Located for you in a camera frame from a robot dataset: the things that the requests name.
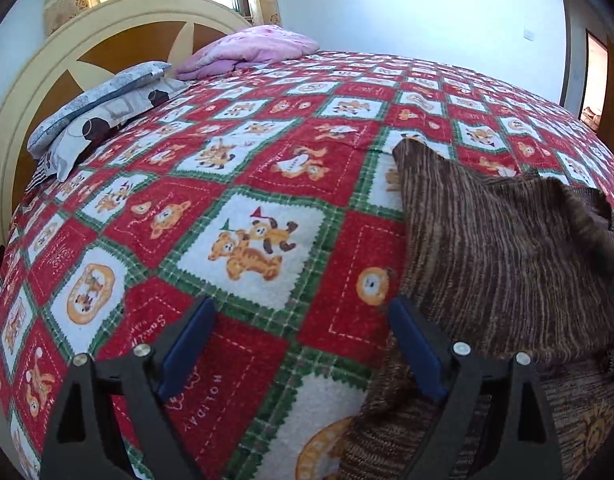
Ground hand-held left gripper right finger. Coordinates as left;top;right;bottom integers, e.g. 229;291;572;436
388;296;565;480

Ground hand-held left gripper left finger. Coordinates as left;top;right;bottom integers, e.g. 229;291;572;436
39;296;217;480

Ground brown striped knit garment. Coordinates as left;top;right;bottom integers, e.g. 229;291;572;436
339;138;614;480

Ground red printed bear blanket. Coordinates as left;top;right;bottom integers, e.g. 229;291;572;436
0;51;614;480

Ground pillow with dark circles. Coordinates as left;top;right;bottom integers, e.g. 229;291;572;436
24;77;193;196

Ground grey patterned pillow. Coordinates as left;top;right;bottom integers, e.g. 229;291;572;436
27;61;174;158

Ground pink pillow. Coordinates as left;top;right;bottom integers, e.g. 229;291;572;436
176;25;320;81

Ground cream and wood headboard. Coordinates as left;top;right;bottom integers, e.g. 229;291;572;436
0;0;253;261

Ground wooden door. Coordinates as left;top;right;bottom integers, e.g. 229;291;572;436
560;0;613;128

